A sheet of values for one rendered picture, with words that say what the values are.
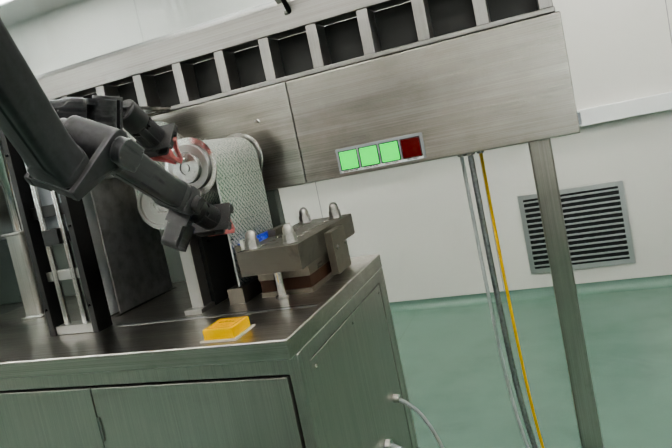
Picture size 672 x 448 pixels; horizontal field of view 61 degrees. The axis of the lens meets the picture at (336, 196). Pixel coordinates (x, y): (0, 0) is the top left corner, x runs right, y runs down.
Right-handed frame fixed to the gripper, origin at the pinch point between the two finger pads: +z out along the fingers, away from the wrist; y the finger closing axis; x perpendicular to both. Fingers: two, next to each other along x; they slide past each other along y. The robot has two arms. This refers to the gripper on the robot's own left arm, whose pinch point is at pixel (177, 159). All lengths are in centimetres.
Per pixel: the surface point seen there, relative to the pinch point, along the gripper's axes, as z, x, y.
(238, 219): 19.2, -7.0, 7.0
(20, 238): 18, -4, -69
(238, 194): 17.4, -0.6, 6.9
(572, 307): 79, -15, 83
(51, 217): 0.9, -10.2, -36.2
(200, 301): 21.4, -27.6, -1.3
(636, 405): 172, -23, 102
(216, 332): 4.0, -41.7, 16.8
